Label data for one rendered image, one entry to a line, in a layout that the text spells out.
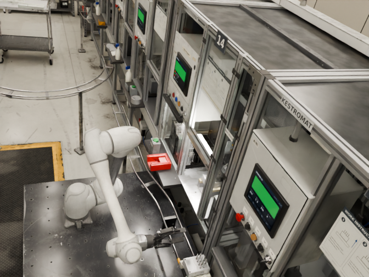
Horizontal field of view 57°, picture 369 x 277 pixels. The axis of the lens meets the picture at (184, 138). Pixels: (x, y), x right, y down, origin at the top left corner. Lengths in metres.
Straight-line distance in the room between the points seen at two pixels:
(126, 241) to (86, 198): 0.68
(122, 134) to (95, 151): 0.17
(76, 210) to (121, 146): 0.66
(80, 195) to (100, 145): 0.55
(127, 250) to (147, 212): 0.88
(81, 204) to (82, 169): 1.58
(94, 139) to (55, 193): 0.94
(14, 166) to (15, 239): 0.95
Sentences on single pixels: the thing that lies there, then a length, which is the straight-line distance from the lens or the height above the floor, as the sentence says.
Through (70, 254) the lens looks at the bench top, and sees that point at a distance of 2.35.
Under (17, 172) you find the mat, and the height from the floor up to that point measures 0.01.
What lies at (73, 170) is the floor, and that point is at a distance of 3.88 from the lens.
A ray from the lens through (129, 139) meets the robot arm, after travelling 1.90.
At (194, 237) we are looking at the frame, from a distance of 2.63.
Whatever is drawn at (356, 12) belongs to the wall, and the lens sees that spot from 6.09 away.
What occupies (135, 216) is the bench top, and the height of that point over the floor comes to 0.68.
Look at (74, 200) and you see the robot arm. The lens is 2.32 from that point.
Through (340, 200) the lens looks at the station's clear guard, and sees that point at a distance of 1.25.
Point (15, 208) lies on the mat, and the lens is 3.56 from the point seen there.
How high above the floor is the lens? 2.60
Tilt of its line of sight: 36 degrees down
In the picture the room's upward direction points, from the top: 11 degrees clockwise
